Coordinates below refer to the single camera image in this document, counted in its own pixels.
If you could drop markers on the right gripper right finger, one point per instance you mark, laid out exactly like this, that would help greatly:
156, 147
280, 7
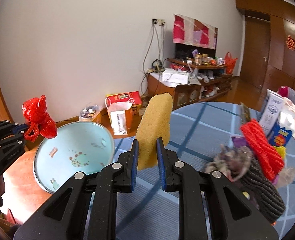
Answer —
175, 175

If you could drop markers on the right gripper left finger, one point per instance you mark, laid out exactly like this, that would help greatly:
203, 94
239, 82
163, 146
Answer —
121, 175

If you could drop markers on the red plastic bag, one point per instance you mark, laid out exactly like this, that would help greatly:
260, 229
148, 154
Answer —
38, 120

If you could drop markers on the yellow sponge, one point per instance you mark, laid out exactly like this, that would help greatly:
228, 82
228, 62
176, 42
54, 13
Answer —
155, 123

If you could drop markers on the black striped yarn bundle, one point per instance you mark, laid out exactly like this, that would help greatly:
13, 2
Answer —
263, 194

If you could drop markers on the light blue trash bin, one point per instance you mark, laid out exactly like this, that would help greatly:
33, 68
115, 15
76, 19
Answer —
78, 147

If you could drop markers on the white orange paper bag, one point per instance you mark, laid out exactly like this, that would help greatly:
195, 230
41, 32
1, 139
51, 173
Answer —
120, 115

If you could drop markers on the purple wrapper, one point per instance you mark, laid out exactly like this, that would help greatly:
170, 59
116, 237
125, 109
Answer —
239, 142

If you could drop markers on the clear bag of wrappers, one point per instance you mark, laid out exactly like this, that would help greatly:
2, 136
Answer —
91, 114

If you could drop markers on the red cardboard box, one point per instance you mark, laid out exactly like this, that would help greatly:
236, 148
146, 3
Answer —
132, 97

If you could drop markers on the dark patterned flat packet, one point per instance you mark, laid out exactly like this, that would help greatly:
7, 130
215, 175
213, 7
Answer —
245, 114

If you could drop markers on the wooden tv cabinet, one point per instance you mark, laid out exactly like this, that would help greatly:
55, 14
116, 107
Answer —
207, 82

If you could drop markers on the red yarn bundle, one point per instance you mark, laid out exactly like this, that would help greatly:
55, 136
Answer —
269, 159

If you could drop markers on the white box on cabinet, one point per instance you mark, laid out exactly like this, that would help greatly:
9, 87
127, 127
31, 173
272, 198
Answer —
175, 76

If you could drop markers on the blue tissue box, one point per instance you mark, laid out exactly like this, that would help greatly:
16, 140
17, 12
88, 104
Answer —
279, 135

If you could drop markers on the white tall carton box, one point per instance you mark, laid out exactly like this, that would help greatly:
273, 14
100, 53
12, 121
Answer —
270, 111

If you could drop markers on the white mug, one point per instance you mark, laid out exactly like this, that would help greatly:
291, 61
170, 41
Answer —
220, 61

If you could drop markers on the orange bag on cabinet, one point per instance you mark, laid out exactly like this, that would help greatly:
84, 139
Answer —
230, 63

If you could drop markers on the cloth covered television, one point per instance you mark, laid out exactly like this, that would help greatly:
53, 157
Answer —
191, 36

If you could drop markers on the wooden wardrobe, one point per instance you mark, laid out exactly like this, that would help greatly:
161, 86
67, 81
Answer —
269, 51

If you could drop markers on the wooden door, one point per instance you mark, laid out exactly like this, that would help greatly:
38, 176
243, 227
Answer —
256, 51

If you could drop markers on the red double happiness decal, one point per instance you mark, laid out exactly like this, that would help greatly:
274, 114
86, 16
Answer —
290, 43

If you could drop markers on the wall power outlet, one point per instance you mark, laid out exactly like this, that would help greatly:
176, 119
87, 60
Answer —
159, 22

